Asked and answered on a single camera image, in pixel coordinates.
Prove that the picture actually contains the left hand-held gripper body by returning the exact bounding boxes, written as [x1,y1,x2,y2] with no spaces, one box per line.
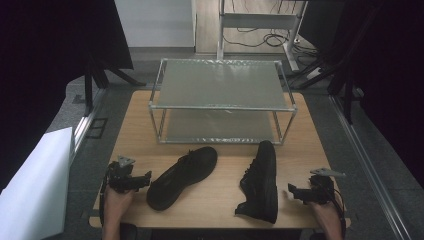
[106,154,145,194]

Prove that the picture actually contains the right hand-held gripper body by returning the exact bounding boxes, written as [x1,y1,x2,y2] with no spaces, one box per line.
[307,167,346,206]

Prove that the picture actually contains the white metal desk frame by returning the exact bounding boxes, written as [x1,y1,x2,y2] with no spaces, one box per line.
[216,0,308,73]

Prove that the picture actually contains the white board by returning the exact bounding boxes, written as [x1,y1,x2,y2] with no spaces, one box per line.
[0,126,75,240]

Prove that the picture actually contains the person's left hand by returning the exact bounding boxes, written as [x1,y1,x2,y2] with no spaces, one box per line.
[104,184,136,215]

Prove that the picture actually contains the person's right hand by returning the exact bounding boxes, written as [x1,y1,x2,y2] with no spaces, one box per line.
[308,199,338,222]

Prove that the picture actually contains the aluminium floor rail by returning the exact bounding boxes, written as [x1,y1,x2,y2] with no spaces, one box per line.
[327,94,414,240]
[70,87,108,162]

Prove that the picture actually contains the black floor cables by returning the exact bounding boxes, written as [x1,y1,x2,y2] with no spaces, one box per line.
[222,0,322,68]

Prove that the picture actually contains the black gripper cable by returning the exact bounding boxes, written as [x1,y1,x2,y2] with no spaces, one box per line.
[329,187,348,238]

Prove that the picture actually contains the black curtain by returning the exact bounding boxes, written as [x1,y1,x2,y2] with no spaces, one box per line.
[0,0,135,193]
[299,0,424,189]

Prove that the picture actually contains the metal two-tier shoe rack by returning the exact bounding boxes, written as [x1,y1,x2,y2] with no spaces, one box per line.
[147,58,298,146]

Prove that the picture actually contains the black stand legs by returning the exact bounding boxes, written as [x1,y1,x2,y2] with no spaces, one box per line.
[287,19,371,125]
[83,53,148,118]

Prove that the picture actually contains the black shoe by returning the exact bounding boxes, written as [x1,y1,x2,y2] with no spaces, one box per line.
[146,146,219,212]
[234,140,279,225]

